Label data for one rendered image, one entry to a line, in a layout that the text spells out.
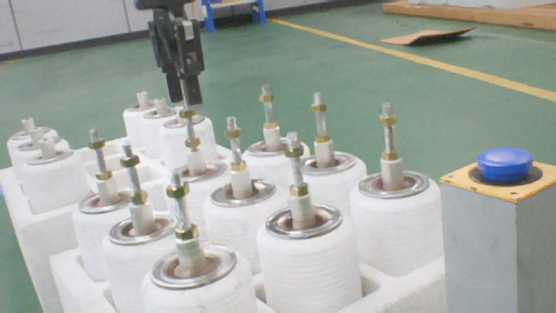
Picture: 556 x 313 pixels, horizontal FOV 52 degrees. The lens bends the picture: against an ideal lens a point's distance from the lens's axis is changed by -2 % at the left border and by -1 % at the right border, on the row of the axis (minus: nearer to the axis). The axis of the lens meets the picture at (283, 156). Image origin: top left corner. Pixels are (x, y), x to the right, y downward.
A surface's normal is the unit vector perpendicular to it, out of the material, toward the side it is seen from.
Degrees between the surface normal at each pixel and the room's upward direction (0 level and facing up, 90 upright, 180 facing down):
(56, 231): 90
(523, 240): 90
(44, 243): 90
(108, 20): 90
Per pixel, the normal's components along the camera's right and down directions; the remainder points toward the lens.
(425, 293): 0.55, 0.18
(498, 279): -0.82, 0.28
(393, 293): -0.14, -0.94
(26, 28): 0.20, 0.27
